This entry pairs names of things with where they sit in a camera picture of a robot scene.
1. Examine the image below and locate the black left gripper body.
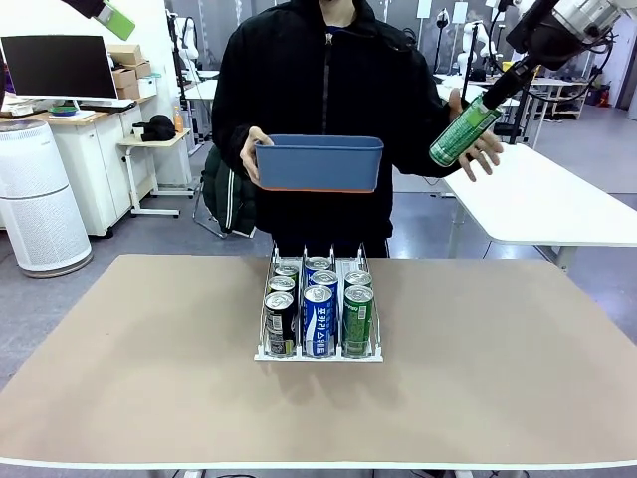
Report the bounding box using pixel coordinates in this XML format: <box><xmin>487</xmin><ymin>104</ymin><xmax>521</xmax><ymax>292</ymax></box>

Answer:
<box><xmin>62</xmin><ymin>0</ymin><xmax>108</xmax><ymax>20</ymax></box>

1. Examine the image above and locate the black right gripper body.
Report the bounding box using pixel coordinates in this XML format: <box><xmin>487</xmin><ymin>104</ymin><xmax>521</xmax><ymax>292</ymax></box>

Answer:
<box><xmin>483</xmin><ymin>58</ymin><xmax>540</xmax><ymax>109</ymax></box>

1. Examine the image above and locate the green Chilsung cider can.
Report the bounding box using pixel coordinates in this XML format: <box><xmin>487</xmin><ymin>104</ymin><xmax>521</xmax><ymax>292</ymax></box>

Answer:
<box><xmin>341</xmin><ymin>285</ymin><xmax>375</xmax><ymax>359</ymax></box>
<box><xmin>343</xmin><ymin>270</ymin><xmax>373</xmax><ymax>291</ymax></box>
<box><xmin>428</xmin><ymin>94</ymin><xmax>504</xmax><ymax>167</ymax></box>

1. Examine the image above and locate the blue plastic bin orange trim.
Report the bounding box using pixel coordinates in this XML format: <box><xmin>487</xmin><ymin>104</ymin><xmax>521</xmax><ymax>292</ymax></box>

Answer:
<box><xmin>253</xmin><ymin>134</ymin><xmax>385</xmax><ymax>194</ymax></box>

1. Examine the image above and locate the person's left forearm black sleeve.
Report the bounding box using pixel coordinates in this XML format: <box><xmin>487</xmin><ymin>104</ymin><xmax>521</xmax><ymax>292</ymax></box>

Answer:
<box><xmin>392</xmin><ymin>99</ymin><xmax>467</xmax><ymax>179</ymax></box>

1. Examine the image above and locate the person's right forearm black sleeve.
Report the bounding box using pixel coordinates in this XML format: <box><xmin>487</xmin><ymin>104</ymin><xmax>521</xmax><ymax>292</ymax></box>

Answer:
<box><xmin>212</xmin><ymin>107</ymin><xmax>263</xmax><ymax>175</ymax></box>

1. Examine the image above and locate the person's left hand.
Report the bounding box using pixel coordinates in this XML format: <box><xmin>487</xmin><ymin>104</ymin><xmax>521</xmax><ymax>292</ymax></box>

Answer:
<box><xmin>447</xmin><ymin>88</ymin><xmax>505</xmax><ymax>183</ymax></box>

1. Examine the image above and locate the person's right hand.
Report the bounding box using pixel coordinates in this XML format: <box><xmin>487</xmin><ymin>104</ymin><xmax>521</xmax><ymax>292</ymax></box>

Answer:
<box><xmin>239</xmin><ymin>125</ymin><xmax>275</xmax><ymax>183</ymax></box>

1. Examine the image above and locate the black tripod stand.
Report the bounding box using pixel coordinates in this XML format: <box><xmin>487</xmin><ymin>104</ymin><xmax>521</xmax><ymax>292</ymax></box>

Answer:
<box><xmin>508</xmin><ymin>74</ymin><xmax>538</xmax><ymax>146</ymax></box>

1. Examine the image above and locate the brown cardboard box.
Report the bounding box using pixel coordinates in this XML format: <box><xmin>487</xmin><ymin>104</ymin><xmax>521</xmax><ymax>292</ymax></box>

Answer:
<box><xmin>111</xmin><ymin>62</ymin><xmax>153</xmax><ymax>101</ymax></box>
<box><xmin>106</xmin><ymin>43</ymin><xmax>146</xmax><ymax>69</ymax></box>

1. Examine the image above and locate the wooden background desk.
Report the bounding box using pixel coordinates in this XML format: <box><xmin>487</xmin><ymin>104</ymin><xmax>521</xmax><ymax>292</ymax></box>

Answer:
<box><xmin>527</xmin><ymin>74</ymin><xmax>592</xmax><ymax>120</ymax></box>

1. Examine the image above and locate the black computer monitor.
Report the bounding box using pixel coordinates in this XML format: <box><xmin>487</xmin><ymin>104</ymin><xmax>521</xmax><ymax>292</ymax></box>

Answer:
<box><xmin>0</xmin><ymin>34</ymin><xmax>119</xmax><ymax>101</ymax></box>

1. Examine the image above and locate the black keyboard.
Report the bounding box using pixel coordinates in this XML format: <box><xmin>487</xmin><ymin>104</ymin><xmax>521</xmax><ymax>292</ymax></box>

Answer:
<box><xmin>79</xmin><ymin>99</ymin><xmax>136</xmax><ymax>113</ymax></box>

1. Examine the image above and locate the white rolling side table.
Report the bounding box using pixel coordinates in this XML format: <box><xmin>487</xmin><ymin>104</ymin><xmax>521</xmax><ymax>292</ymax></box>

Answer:
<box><xmin>117</xmin><ymin>127</ymin><xmax>196</xmax><ymax>219</ymax></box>

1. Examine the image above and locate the white cabinet desk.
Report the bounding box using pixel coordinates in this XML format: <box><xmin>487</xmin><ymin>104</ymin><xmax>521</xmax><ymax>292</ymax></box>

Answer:
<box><xmin>0</xmin><ymin>99</ymin><xmax>153</xmax><ymax>238</ymax></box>

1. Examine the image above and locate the person in black jacket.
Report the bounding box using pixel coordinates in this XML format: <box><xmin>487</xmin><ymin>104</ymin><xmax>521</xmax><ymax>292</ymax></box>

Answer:
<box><xmin>211</xmin><ymin>0</ymin><xmax>479</xmax><ymax>260</ymax></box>

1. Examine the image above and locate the white air purifier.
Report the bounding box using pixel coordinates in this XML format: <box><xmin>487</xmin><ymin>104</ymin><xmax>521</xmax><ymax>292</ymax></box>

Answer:
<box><xmin>0</xmin><ymin>119</ymin><xmax>94</xmax><ymax>279</ymax></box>

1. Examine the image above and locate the black white-striped jacket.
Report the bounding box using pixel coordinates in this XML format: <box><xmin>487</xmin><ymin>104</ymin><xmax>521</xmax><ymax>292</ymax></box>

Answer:
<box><xmin>201</xmin><ymin>143</ymin><xmax>260</xmax><ymax>240</ymax></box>

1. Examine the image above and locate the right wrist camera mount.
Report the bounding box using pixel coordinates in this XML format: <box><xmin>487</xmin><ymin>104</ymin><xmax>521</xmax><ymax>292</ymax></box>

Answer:
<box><xmin>505</xmin><ymin>0</ymin><xmax>548</xmax><ymax>55</ymax></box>

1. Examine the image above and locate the white wire can dispenser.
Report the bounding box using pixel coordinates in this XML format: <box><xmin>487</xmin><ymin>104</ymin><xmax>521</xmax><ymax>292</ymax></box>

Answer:
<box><xmin>253</xmin><ymin>240</ymin><xmax>386</xmax><ymax>364</ymax></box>

